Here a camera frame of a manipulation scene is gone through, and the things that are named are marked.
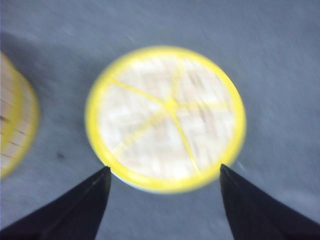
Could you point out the woven bamboo steamer lid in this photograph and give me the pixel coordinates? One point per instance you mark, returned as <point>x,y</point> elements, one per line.
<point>164,119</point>

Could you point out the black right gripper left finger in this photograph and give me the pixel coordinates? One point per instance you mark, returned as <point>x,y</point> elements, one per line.
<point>76,215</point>

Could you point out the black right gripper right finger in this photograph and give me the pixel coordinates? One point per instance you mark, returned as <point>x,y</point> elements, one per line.
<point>252,214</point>

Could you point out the steamer basket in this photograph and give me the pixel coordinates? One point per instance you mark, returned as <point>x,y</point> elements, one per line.
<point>19,116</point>

